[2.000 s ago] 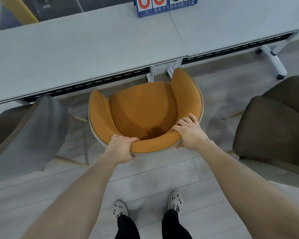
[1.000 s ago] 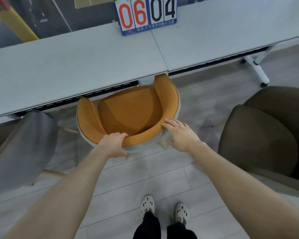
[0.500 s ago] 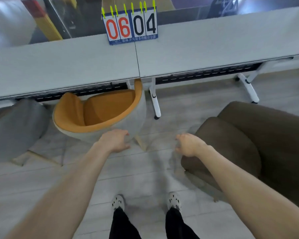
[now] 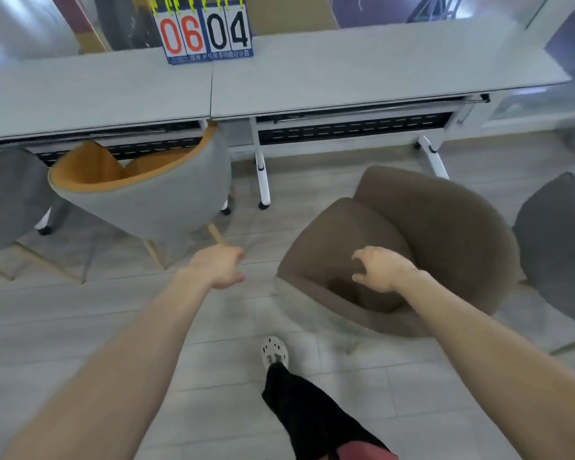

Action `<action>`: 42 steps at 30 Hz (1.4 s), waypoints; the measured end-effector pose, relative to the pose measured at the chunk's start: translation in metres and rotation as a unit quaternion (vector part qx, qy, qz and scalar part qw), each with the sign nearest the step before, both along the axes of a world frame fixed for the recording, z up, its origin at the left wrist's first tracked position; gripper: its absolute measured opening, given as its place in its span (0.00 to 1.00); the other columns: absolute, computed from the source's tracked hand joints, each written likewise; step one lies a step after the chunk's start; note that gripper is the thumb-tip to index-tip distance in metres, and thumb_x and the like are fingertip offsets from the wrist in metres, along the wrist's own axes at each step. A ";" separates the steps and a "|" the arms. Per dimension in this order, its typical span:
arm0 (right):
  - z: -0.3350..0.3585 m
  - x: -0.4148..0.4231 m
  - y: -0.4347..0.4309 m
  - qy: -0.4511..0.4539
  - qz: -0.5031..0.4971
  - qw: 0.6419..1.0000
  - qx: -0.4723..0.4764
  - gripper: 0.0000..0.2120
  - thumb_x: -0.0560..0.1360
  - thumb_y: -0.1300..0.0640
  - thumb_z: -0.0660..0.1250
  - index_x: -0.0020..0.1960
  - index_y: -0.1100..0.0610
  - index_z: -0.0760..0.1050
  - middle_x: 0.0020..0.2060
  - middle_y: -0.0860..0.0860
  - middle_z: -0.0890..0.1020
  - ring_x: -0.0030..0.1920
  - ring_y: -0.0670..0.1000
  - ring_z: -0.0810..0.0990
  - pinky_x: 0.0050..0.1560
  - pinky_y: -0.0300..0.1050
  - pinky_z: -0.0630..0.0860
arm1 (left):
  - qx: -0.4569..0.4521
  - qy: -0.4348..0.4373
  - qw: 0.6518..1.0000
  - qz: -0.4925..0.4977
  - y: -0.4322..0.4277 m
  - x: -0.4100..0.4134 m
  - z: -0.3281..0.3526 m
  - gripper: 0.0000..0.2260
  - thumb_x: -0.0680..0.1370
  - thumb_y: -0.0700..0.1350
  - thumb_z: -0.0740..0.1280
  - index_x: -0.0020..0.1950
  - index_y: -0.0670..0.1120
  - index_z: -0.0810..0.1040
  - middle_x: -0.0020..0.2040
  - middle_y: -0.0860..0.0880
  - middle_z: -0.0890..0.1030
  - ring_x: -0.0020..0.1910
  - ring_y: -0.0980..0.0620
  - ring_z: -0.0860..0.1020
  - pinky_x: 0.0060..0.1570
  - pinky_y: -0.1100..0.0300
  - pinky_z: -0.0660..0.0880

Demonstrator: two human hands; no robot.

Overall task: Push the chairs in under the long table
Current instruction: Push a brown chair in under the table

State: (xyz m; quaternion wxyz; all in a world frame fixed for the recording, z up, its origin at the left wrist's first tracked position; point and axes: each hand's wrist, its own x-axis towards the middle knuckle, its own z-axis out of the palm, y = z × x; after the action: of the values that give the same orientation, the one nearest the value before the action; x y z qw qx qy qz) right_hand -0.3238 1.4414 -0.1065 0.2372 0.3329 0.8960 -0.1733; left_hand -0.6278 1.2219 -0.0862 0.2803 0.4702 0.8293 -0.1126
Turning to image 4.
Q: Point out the pink garment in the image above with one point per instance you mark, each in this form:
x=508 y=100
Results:
x=366 y=451

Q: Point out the flip scoreboard with number cards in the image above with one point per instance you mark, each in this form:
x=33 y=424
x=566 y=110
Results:
x=203 y=35

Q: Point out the dark grey upholstered chair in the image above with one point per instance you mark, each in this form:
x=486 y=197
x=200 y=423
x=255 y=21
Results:
x=9 y=196
x=560 y=244

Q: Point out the grey folding table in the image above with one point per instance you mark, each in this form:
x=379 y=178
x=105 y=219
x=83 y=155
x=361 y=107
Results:
x=364 y=66
x=91 y=93

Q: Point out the black trouser leg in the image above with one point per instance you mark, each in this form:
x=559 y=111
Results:
x=311 y=416

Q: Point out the person's right hand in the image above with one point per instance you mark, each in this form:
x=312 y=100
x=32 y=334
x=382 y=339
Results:
x=388 y=273

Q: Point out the person's left thumb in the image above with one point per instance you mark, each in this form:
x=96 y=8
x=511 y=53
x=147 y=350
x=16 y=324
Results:
x=235 y=279

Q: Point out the person's left forearm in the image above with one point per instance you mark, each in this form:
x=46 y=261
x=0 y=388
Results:
x=124 y=368

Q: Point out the person's left hand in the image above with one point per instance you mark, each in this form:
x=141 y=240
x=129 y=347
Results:
x=215 y=268

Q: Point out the white perforated clog shoe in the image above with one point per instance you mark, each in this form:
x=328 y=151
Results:
x=274 y=350

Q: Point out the person's right thumb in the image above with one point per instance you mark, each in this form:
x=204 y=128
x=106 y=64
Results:
x=360 y=279

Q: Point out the brown upholstered chair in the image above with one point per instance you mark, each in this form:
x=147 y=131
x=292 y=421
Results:
x=436 y=225

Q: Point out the person's right forearm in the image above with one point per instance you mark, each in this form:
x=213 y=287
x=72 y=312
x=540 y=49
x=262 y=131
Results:
x=488 y=368

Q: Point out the black metal frame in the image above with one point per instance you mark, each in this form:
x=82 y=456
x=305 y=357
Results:
x=433 y=7

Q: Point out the grey chair with orange inside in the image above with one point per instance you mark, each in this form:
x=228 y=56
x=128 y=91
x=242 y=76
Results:
x=172 y=196

